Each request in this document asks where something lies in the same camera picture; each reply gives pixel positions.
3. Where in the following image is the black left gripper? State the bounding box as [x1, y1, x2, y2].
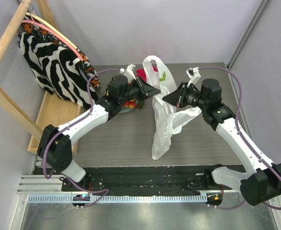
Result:
[119, 76, 160, 104]

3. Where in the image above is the red yellow strawberry bunch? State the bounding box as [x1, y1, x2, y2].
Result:
[124, 99, 137, 109]

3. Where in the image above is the pink clothes hanger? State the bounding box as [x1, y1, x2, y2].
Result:
[22, 20, 83, 61]

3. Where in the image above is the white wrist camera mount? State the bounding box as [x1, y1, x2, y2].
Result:
[186, 67, 201, 87]
[119, 64, 136, 83]

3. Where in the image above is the folded red cloth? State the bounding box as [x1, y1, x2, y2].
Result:
[136, 66, 158, 82]

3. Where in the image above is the zebra pattern black white garment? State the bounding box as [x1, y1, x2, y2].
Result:
[19, 32, 100, 109]

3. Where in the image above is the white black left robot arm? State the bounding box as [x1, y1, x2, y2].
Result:
[37, 75, 160, 191]

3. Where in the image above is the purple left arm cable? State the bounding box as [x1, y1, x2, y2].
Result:
[41, 68, 122, 208]

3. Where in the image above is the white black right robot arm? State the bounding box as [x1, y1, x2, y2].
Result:
[163, 79, 281, 206]

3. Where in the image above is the aluminium corner frame profile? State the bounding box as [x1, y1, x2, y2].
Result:
[226, 0, 272, 69]

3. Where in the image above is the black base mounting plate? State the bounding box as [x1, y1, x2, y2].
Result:
[61, 165, 234, 197]

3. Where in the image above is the aluminium cable duct rail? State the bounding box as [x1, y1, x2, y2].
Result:
[28, 193, 207, 204]

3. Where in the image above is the camouflage orange black garment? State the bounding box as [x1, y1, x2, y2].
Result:
[19, 13, 100, 93]

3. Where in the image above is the grey glass plate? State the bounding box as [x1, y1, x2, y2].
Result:
[120, 99, 139, 113]

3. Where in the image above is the wooden clothes rack frame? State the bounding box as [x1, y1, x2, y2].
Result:
[0, 0, 82, 155]

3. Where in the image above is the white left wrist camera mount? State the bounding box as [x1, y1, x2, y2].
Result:
[119, 64, 136, 83]

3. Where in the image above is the white lemon print plastic bag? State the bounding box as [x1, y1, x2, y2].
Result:
[142, 55, 201, 160]

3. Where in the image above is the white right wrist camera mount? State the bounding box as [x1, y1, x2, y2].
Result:
[186, 67, 201, 87]

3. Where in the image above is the cream clothes hanger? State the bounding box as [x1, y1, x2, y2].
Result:
[26, 12, 77, 49]

